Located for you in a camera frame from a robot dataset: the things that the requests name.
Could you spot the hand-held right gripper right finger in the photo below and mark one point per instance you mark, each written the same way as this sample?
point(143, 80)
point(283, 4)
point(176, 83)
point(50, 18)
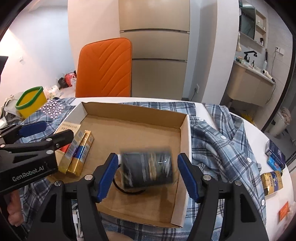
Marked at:
point(190, 178)

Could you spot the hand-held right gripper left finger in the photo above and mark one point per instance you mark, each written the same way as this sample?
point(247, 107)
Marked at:
point(107, 176)

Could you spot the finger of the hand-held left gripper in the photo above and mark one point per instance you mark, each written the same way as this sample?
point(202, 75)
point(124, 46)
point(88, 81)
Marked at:
point(32, 128)
point(60, 139)

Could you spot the white and gold carton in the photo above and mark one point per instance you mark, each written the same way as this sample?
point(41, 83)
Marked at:
point(69, 127)

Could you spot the gold and blue carton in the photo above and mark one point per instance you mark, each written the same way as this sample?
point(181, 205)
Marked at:
point(81, 157)

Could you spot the black tissue packet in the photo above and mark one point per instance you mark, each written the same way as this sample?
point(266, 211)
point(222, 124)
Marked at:
point(148, 169)

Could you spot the shallow cardboard box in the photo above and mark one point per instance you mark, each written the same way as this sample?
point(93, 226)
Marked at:
point(138, 129)

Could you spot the person's left hand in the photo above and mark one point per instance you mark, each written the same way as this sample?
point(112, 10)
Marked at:
point(15, 210)

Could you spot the yellow bin with green rim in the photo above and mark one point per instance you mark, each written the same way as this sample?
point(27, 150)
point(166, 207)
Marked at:
point(32, 102)

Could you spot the studded grey cloth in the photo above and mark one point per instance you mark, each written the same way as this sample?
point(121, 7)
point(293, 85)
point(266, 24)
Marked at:
point(53, 109)

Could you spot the grey bag with white cloth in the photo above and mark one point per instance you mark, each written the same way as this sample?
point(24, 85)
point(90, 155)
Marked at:
point(10, 104)

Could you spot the blue plaid shirt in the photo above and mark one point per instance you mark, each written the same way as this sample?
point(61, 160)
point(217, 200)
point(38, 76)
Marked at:
point(219, 150)

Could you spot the white plastic bag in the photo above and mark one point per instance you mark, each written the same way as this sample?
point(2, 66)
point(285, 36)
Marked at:
point(54, 90)

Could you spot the black plastic bag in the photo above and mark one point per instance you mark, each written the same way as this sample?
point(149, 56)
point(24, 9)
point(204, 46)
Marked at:
point(62, 83)

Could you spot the red plastic bag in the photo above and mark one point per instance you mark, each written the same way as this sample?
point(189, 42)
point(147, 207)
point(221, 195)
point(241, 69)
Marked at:
point(69, 78)

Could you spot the small gold and blue box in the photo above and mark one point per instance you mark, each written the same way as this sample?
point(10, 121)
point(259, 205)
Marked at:
point(271, 183)

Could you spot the yellow plastic bag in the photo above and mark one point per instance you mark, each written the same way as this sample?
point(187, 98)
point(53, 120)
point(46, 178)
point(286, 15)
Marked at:
point(247, 117)

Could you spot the orange chair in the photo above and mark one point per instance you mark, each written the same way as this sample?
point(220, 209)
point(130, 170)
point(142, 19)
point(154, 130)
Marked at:
point(104, 67)

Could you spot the light blue packet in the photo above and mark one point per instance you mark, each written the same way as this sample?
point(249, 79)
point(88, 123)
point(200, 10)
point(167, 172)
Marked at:
point(274, 164)

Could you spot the dark blue box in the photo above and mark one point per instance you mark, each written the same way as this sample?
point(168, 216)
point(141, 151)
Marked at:
point(276, 148)

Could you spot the orange card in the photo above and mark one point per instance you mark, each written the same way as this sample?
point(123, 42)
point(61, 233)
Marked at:
point(284, 211)

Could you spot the beige vanity cabinet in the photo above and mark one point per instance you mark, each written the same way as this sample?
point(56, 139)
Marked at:
point(247, 85)

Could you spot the white hair dryer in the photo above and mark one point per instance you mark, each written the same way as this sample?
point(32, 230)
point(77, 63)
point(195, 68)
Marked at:
point(267, 74)

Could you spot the beige refrigerator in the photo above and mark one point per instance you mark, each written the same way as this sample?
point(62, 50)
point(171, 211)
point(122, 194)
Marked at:
point(155, 46)

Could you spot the black faucet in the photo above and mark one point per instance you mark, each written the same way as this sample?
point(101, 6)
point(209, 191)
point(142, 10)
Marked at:
point(248, 55)

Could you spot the bathroom mirror cabinet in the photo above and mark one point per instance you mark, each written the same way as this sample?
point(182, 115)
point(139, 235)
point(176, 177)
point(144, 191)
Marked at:
point(247, 23)

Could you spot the white light switch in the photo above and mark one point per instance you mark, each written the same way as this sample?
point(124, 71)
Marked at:
point(21, 59)

